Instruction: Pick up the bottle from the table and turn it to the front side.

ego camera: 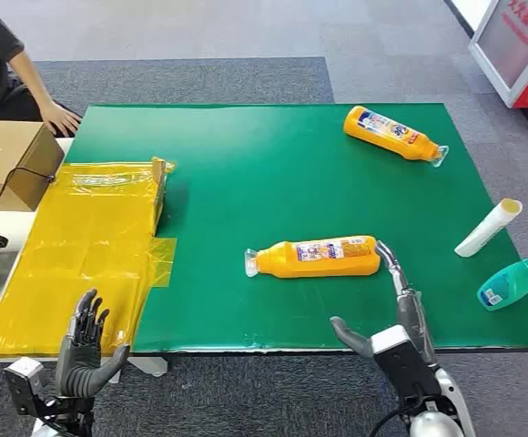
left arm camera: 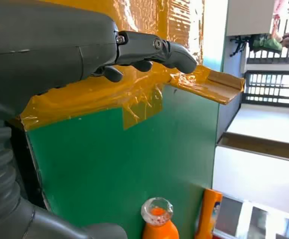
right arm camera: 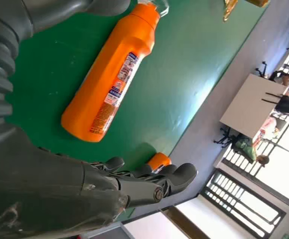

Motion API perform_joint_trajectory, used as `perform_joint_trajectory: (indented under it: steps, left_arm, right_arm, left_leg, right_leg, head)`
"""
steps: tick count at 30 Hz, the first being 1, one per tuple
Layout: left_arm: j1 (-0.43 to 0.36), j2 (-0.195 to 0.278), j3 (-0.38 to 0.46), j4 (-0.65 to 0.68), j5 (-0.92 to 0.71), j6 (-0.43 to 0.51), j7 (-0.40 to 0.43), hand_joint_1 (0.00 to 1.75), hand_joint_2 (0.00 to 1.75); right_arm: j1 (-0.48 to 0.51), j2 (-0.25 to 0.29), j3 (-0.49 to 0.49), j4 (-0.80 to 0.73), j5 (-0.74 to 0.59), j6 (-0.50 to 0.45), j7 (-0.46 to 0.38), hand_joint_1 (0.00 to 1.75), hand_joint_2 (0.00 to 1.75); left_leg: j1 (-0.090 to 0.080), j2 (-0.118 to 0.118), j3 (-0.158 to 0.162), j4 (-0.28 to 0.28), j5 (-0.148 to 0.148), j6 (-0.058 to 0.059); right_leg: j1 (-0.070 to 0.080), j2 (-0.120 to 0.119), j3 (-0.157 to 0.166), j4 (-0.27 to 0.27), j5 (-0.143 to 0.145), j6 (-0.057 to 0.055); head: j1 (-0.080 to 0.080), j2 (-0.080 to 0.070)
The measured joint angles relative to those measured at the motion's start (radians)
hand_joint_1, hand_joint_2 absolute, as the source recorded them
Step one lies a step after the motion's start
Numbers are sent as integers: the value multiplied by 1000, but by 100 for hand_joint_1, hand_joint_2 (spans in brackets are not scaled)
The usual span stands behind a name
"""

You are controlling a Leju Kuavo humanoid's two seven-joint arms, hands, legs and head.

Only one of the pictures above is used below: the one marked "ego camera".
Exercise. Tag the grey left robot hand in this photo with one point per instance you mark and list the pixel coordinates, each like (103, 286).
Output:
(79, 371)

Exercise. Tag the orange bottle with clear cap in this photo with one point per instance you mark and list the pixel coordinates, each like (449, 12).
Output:
(389, 134)
(323, 258)

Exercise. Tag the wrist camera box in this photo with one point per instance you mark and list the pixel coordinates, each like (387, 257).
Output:
(23, 386)
(405, 362)

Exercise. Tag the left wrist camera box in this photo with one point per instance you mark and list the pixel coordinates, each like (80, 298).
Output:
(23, 386)

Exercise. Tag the person's hand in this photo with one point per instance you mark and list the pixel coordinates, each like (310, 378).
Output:
(61, 119)

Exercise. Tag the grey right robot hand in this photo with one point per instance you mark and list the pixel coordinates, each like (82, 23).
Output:
(411, 310)

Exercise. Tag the person's forearm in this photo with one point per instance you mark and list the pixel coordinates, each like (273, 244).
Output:
(32, 81)

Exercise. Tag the teal plastic bottle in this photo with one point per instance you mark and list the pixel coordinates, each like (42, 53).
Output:
(512, 283)

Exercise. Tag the red and white sign cabinet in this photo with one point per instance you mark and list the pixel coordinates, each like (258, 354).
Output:
(516, 48)

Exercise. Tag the brown cardboard box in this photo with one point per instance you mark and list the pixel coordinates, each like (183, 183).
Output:
(5, 163)

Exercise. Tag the green table mat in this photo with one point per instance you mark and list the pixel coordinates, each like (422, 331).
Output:
(291, 199)

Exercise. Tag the white table leg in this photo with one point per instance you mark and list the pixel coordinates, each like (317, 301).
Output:
(148, 365)

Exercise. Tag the white tube bottle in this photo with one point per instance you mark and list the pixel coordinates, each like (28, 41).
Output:
(487, 229)

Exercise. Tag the yellow plastic wrapped box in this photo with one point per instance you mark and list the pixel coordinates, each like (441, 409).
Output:
(82, 253)

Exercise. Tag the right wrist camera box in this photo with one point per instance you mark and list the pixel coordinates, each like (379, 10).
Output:
(405, 362)

